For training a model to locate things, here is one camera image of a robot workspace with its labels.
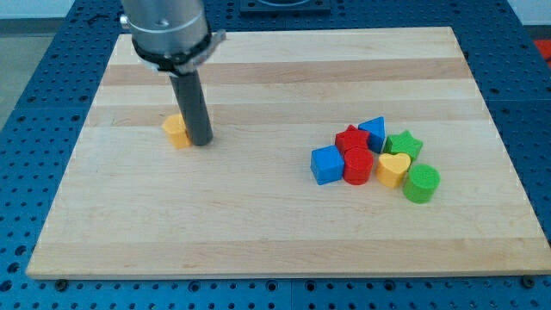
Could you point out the red star block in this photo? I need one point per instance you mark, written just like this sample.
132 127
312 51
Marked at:
351 138

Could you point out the red cylinder block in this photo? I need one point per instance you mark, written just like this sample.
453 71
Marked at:
358 163

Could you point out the green cylinder block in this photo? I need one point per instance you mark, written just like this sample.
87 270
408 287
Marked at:
421 183

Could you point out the blue triangle block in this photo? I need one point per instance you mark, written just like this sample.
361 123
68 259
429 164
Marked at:
377 133

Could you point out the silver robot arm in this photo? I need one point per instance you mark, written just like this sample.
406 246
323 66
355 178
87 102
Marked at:
170 35

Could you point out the wooden board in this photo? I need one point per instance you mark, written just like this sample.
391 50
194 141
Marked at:
131 206

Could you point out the yellow hexagon block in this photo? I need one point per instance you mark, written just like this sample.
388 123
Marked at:
176 132

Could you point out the green star block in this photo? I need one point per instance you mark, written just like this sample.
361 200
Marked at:
403 143

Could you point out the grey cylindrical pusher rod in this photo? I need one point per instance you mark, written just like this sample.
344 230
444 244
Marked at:
190 98

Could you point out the red object at edge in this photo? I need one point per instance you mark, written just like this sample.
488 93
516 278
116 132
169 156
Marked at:
544 48

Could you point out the yellow heart block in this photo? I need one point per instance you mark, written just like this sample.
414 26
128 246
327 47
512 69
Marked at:
392 168

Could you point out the blue cube block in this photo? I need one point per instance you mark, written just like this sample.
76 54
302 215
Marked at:
327 165

